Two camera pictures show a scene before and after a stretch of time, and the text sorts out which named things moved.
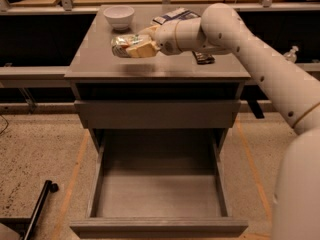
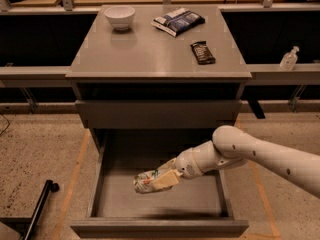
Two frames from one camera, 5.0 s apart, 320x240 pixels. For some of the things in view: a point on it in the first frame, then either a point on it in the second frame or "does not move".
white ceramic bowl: (119, 16) does not move
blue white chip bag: (175, 15) does not move
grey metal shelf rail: (33, 77) does not move
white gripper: (165, 36) -> (185, 165)
